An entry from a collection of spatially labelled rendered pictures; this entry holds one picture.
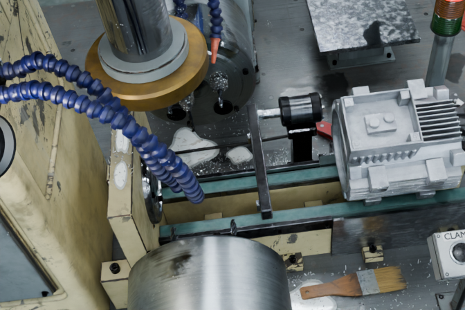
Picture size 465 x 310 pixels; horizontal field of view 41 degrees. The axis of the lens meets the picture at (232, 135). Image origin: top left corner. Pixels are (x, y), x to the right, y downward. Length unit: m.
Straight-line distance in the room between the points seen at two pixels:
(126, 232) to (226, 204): 0.33
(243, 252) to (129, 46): 0.33
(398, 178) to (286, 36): 0.72
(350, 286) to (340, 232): 0.11
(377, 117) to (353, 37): 0.48
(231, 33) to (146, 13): 0.44
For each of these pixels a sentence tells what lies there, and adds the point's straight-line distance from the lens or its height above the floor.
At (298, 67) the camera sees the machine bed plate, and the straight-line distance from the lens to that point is 1.62.
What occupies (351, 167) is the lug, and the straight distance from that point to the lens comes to 1.08.
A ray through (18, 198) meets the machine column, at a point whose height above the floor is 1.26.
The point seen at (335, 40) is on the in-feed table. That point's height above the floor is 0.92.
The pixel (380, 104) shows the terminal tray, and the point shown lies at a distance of 1.10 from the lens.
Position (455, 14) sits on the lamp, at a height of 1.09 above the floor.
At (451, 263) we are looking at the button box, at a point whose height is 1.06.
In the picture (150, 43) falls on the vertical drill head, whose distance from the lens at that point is 0.85.
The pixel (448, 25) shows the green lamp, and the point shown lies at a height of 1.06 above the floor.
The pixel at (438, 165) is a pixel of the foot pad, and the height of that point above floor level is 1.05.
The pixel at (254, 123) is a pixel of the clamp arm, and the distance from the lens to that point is 1.19.
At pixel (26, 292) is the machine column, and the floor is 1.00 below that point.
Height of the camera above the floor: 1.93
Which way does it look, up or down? 50 degrees down
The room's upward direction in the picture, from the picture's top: 9 degrees counter-clockwise
